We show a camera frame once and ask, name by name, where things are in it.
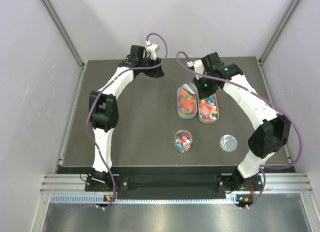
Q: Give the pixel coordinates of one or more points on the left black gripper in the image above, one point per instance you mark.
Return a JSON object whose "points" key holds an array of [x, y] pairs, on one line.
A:
{"points": [[155, 71]]}

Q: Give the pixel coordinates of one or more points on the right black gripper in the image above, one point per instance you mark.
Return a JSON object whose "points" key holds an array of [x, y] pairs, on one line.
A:
{"points": [[203, 93]]}

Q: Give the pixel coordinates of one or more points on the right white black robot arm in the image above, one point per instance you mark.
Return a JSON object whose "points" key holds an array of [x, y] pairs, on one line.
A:
{"points": [[271, 129]]}

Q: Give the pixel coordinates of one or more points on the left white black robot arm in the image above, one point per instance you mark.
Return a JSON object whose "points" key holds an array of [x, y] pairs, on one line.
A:
{"points": [[103, 113]]}

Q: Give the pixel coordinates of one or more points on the pink tray of opaque candies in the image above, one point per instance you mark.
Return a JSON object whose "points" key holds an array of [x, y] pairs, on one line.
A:
{"points": [[208, 110]]}

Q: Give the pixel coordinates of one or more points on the blue tray of translucent candies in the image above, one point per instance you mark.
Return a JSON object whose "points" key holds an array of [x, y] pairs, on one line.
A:
{"points": [[187, 107]]}

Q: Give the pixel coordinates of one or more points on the clear plastic jar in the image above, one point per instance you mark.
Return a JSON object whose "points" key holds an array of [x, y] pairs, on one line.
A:
{"points": [[182, 141]]}

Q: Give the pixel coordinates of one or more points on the clear round jar lid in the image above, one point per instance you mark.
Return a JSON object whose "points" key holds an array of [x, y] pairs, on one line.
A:
{"points": [[228, 143]]}

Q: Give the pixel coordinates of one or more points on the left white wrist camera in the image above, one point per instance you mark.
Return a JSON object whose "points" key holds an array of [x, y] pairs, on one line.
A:
{"points": [[151, 50]]}

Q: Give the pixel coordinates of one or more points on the left aluminium corner post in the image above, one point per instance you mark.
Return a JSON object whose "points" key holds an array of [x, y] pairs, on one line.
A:
{"points": [[63, 32]]}

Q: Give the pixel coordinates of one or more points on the aluminium corner post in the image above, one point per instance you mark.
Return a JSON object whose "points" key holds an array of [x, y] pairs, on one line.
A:
{"points": [[63, 32], [279, 30]]}

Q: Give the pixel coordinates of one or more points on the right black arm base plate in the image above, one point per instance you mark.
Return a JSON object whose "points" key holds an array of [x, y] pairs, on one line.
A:
{"points": [[227, 184]]}

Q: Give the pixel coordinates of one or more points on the right aluminium corner post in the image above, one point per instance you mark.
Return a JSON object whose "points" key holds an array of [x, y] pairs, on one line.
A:
{"points": [[279, 30]]}

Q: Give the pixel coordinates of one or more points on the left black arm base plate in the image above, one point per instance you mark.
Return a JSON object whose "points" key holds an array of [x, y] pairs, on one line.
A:
{"points": [[94, 185]]}

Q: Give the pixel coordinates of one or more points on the aluminium front frame rail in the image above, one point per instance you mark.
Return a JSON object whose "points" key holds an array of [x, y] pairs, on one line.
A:
{"points": [[276, 183]]}

